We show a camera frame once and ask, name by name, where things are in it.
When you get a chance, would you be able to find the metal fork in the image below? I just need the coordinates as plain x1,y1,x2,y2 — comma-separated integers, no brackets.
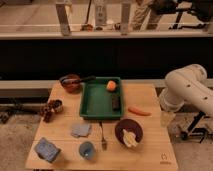
99,122,107,151

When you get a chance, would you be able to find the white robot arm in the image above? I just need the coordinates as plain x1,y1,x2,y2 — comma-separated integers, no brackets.
159,64,213,117

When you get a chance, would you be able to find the blue plastic cup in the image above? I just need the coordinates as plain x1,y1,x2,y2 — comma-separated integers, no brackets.
79,141,95,160

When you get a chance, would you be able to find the black stand base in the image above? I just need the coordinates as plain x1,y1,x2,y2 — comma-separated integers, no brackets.
180,111,211,142

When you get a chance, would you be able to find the orange carrot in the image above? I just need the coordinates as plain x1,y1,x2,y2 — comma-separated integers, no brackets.
128,106,151,116

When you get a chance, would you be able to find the dark red plate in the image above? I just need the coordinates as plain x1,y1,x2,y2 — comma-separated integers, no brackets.
115,119,143,143

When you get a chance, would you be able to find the black rectangular block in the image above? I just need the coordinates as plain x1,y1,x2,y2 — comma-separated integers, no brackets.
111,94,120,110

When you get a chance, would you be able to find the orange ball fruit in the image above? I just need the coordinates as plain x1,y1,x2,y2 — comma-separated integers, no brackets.
106,80,117,91

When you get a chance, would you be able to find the green plastic tray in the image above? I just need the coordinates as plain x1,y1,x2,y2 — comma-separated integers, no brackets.
79,77,124,120

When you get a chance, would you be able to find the grey blue cloth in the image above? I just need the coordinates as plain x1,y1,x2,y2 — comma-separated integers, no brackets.
71,123,92,138

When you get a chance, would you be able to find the person in background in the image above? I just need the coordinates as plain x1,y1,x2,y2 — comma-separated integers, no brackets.
131,0,164,30

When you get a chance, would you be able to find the small metal can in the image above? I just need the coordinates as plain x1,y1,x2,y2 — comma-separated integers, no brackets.
53,99,63,113

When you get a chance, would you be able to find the blue sponge block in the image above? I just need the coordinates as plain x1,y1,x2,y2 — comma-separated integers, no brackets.
34,137,61,163

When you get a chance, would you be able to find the brown pot with handle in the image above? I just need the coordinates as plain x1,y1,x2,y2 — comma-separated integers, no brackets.
59,74,95,93

